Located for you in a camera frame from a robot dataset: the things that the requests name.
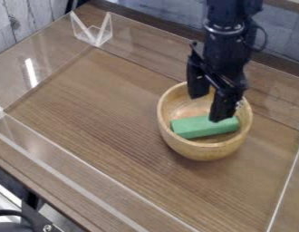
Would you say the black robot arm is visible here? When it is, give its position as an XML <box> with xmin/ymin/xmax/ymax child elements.
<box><xmin>187</xmin><ymin>0</ymin><xmax>267</xmax><ymax>122</ymax></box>

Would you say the green rectangular block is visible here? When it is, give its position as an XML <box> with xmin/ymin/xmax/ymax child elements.
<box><xmin>171</xmin><ymin>115</ymin><xmax>240</xmax><ymax>140</ymax></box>

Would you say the black cable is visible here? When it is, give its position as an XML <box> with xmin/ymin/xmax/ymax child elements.
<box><xmin>0</xmin><ymin>208</ymin><xmax>25</xmax><ymax>221</ymax></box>

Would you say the wooden bowl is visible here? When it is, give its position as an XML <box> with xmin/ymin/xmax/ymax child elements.
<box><xmin>158</xmin><ymin>82</ymin><xmax>254</xmax><ymax>161</ymax></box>

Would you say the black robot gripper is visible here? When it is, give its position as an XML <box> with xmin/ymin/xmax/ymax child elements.
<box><xmin>187</xmin><ymin>23</ymin><xmax>251</xmax><ymax>122</ymax></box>

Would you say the clear acrylic tray wall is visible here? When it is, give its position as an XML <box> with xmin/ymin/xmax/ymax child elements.
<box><xmin>0</xmin><ymin>106</ymin><xmax>200</xmax><ymax>232</ymax></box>

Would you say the clear acrylic corner bracket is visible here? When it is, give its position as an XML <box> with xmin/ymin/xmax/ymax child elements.
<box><xmin>71</xmin><ymin>12</ymin><xmax>112</xmax><ymax>47</ymax></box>

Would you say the black metal table clamp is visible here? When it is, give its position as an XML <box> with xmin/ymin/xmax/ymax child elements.
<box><xmin>0</xmin><ymin>168</ymin><xmax>64</xmax><ymax>232</ymax></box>

